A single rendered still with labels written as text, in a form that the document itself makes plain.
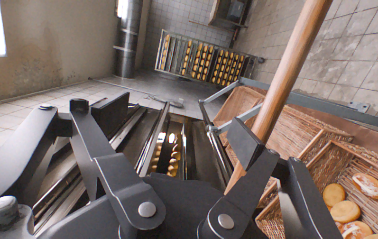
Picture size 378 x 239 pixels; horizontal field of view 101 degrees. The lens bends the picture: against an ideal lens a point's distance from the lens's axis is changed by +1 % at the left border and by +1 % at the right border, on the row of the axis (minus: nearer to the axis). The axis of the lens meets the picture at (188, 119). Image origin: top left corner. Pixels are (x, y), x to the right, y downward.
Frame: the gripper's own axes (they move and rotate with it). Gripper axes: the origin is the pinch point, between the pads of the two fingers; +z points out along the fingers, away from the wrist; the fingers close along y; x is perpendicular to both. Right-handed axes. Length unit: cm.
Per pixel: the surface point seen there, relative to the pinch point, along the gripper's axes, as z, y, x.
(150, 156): 48, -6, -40
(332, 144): 34, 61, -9
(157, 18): 503, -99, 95
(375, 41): 106, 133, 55
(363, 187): 23, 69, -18
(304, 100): 42, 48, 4
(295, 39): 5.7, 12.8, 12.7
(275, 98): 5.1, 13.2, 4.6
